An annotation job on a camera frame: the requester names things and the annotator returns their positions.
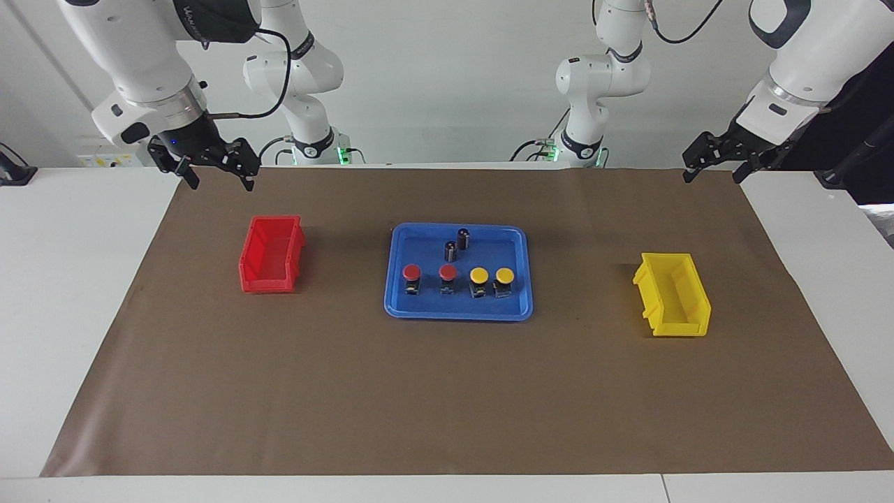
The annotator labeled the black clamp at table edge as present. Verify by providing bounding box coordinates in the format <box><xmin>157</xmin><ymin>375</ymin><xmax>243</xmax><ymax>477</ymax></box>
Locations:
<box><xmin>0</xmin><ymin>143</ymin><xmax>38</xmax><ymax>187</ymax></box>

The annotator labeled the brown table mat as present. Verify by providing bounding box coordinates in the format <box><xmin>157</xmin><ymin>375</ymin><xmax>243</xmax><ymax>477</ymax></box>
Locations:
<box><xmin>40</xmin><ymin>166</ymin><xmax>894</xmax><ymax>478</ymax></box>

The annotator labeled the black stand foot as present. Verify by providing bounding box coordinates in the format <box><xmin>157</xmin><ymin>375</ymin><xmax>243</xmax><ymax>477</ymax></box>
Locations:
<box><xmin>814</xmin><ymin>133</ymin><xmax>894</xmax><ymax>191</ymax></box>

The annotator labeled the white wall socket box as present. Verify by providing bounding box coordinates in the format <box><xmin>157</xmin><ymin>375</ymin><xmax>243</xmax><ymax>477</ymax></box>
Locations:
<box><xmin>77</xmin><ymin>143</ymin><xmax>145</xmax><ymax>168</ymax></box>

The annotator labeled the red plastic bin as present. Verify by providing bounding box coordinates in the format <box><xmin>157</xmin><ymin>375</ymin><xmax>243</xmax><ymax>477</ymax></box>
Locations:
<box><xmin>239</xmin><ymin>215</ymin><xmax>307</xmax><ymax>294</ymax></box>

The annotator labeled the black arm base cable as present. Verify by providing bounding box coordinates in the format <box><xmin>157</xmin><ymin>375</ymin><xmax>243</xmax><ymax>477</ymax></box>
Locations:
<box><xmin>510</xmin><ymin>108</ymin><xmax>571</xmax><ymax>163</ymax></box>
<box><xmin>258</xmin><ymin>136</ymin><xmax>298</xmax><ymax>166</ymax></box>

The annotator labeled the yellow plastic bin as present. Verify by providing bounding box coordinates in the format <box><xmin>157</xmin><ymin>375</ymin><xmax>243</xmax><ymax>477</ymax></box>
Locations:
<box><xmin>633</xmin><ymin>253</ymin><xmax>712</xmax><ymax>338</ymax></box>

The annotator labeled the blue plastic tray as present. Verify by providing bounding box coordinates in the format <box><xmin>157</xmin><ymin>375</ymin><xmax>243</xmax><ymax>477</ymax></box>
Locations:
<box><xmin>383</xmin><ymin>223</ymin><xmax>534</xmax><ymax>322</ymax></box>

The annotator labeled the grey object at table edge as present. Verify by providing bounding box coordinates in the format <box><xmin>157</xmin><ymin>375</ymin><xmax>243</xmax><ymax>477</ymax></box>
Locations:
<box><xmin>860</xmin><ymin>203</ymin><xmax>894</xmax><ymax>250</ymax></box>

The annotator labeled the black backdrop panel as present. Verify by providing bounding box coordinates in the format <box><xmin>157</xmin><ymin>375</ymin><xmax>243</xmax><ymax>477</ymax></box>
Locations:
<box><xmin>775</xmin><ymin>49</ymin><xmax>894</xmax><ymax>205</ymax></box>

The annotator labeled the black right arm base cable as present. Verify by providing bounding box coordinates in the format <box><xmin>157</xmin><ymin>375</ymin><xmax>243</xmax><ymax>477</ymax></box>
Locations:
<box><xmin>258</xmin><ymin>136</ymin><xmax>298</xmax><ymax>166</ymax></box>

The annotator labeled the black left arm base cable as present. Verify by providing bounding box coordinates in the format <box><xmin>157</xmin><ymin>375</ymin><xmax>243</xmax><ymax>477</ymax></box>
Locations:
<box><xmin>510</xmin><ymin>108</ymin><xmax>571</xmax><ymax>163</ymax></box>

